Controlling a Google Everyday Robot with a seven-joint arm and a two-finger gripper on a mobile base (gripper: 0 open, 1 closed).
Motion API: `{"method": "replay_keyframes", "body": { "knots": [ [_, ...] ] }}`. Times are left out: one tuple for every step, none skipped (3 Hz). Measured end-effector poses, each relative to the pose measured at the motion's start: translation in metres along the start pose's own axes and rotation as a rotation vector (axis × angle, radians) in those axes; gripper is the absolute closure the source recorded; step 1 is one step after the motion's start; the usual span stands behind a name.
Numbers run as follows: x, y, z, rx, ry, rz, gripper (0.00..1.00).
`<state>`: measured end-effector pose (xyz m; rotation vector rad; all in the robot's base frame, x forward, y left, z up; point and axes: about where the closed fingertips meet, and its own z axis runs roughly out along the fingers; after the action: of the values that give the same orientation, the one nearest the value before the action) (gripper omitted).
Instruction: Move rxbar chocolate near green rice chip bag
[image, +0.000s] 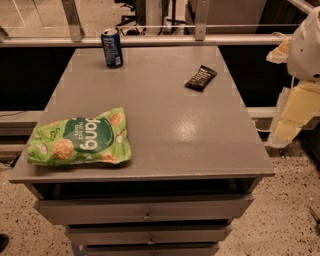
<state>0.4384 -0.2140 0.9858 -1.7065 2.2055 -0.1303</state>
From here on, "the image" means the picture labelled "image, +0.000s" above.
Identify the black rxbar chocolate bar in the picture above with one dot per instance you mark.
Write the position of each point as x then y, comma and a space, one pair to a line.
201, 79

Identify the metal railing frame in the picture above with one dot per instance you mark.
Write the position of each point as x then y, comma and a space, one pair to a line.
76, 23

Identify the blue soda can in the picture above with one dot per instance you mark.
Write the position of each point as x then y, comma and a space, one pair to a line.
110, 39

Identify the green rice chip bag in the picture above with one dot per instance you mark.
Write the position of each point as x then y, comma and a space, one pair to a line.
81, 140

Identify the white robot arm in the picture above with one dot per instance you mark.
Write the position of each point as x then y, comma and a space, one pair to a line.
303, 61

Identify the black shoe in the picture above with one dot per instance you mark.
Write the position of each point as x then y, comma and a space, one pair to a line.
4, 240

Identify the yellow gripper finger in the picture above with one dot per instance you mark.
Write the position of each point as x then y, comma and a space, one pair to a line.
295, 108
279, 54

